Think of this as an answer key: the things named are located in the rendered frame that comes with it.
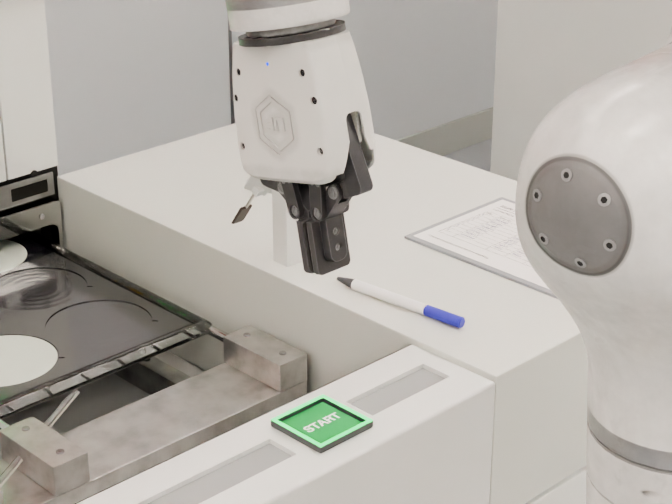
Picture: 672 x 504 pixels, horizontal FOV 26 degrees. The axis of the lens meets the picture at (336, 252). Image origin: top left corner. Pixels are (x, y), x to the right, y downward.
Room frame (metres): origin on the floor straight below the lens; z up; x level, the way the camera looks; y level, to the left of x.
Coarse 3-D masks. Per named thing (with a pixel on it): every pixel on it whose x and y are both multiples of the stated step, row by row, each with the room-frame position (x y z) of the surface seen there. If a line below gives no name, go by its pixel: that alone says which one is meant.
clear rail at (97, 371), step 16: (176, 336) 1.22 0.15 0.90; (192, 336) 1.23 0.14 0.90; (128, 352) 1.19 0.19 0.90; (144, 352) 1.20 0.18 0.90; (160, 352) 1.21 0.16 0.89; (96, 368) 1.16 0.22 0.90; (112, 368) 1.17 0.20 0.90; (64, 384) 1.13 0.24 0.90; (80, 384) 1.15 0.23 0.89; (16, 400) 1.10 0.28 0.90; (32, 400) 1.11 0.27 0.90; (0, 416) 1.09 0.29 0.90
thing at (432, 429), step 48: (336, 384) 1.03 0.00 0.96; (384, 384) 1.03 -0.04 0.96; (432, 384) 1.04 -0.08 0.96; (480, 384) 1.03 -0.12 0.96; (240, 432) 0.95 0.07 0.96; (384, 432) 0.95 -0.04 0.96; (432, 432) 0.98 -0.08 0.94; (480, 432) 1.02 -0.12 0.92; (144, 480) 0.89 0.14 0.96; (192, 480) 0.89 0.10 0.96; (240, 480) 0.89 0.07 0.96; (288, 480) 0.89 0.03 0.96; (336, 480) 0.91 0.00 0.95; (384, 480) 0.94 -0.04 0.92; (432, 480) 0.98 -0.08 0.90; (480, 480) 1.02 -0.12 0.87
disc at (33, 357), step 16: (0, 336) 1.23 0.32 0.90; (16, 336) 1.23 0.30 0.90; (0, 352) 1.20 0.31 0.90; (16, 352) 1.20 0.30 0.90; (32, 352) 1.20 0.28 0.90; (48, 352) 1.20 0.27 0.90; (0, 368) 1.17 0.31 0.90; (16, 368) 1.17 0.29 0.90; (32, 368) 1.17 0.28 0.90; (48, 368) 1.17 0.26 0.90; (0, 384) 1.14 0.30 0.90
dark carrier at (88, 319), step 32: (32, 256) 1.41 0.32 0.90; (0, 288) 1.34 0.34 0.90; (32, 288) 1.34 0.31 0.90; (64, 288) 1.34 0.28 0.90; (96, 288) 1.33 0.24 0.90; (0, 320) 1.26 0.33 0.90; (32, 320) 1.26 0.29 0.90; (64, 320) 1.26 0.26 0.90; (96, 320) 1.26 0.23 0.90; (128, 320) 1.26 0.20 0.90; (160, 320) 1.26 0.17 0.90; (64, 352) 1.20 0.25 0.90; (96, 352) 1.20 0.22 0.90; (32, 384) 1.13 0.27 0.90
